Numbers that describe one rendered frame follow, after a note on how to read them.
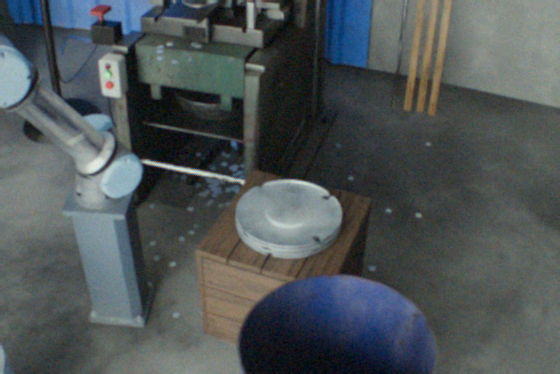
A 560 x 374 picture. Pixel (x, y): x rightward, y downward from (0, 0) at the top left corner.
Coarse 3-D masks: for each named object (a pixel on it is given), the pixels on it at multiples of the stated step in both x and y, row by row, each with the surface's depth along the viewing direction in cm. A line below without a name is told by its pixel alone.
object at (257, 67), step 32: (320, 0) 253; (288, 32) 225; (320, 32) 263; (256, 64) 198; (288, 64) 228; (320, 64) 276; (256, 96) 200; (288, 96) 241; (320, 96) 288; (256, 128) 207; (288, 128) 251; (320, 128) 286; (256, 160) 214; (288, 160) 257
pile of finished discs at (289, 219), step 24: (264, 192) 189; (288, 192) 189; (312, 192) 189; (240, 216) 180; (264, 216) 180; (288, 216) 179; (312, 216) 180; (336, 216) 181; (264, 240) 172; (288, 240) 172; (312, 240) 172
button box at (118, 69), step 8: (112, 56) 206; (120, 56) 206; (104, 64) 205; (112, 64) 204; (120, 64) 205; (112, 72) 206; (120, 72) 206; (104, 80) 209; (112, 80) 207; (120, 80) 207; (104, 88) 210; (112, 88) 209; (120, 88) 209; (112, 96) 211; (112, 120) 222
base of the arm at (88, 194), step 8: (80, 176) 168; (80, 184) 169; (88, 184) 167; (96, 184) 167; (80, 192) 172; (88, 192) 168; (96, 192) 168; (80, 200) 170; (88, 200) 169; (96, 200) 169; (104, 200) 169; (112, 200) 171; (120, 200) 173; (96, 208) 170
